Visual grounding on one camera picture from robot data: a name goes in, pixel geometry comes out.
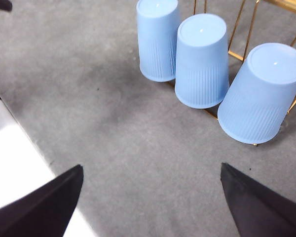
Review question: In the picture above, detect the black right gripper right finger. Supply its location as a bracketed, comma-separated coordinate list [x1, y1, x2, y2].
[220, 162, 296, 237]

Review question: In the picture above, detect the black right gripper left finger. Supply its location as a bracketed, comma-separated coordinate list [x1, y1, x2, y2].
[0, 164, 84, 237]

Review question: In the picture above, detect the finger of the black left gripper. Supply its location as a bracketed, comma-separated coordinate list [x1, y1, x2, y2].
[0, 0, 13, 12]

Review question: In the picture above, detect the blue ribbed plastic cup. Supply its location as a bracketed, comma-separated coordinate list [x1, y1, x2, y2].
[217, 42, 296, 145]
[174, 13, 230, 110]
[136, 0, 181, 83]

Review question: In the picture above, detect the gold wire cup holder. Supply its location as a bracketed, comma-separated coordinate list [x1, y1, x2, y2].
[167, 0, 296, 147]

